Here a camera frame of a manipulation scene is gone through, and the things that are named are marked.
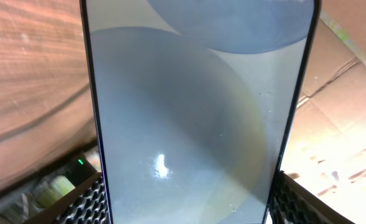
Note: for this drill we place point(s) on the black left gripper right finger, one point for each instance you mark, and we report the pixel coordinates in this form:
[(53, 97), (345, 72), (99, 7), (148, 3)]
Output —
[(292, 203)]

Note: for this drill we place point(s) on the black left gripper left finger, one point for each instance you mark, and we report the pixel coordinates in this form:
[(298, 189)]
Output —
[(85, 204)]

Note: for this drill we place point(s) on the Samsung Galaxy smartphone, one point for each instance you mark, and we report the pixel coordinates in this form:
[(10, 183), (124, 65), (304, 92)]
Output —
[(194, 102)]

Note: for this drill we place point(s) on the cardboard backdrop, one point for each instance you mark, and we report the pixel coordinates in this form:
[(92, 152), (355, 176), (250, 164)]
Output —
[(326, 153)]

